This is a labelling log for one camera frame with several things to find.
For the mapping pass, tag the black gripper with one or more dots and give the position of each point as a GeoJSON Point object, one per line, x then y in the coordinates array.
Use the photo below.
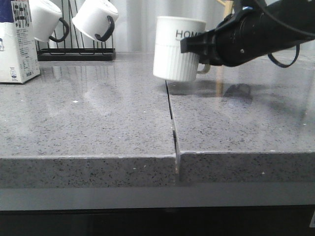
{"type": "Point", "coordinates": [241, 37]}

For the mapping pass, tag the blue white milk carton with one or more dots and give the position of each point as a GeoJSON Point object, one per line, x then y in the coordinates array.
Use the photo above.
{"type": "Point", "coordinates": [18, 55]}

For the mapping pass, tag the white mug black handle left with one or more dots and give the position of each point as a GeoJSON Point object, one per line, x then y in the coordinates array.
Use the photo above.
{"type": "Point", "coordinates": [45, 17]}

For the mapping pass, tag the white mug black handle right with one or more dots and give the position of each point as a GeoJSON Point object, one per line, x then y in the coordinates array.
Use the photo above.
{"type": "Point", "coordinates": [96, 19]}

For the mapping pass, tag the black wire mug rack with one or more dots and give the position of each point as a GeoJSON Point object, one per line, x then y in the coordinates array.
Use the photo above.
{"type": "Point", "coordinates": [76, 46]}

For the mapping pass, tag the white HOME mug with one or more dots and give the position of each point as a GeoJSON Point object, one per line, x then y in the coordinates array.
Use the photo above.
{"type": "Point", "coordinates": [169, 62]}

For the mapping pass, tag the white mug black handle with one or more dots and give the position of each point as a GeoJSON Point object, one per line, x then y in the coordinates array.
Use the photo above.
{"type": "Point", "coordinates": [45, 17]}
{"type": "Point", "coordinates": [96, 19]}

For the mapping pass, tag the wooden mug tree stand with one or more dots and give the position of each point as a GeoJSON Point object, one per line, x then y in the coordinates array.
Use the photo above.
{"type": "Point", "coordinates": [228, 6]}

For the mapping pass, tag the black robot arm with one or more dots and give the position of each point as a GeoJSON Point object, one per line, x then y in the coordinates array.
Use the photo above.
{"type": "Point", "coordinates": [290, 23]}

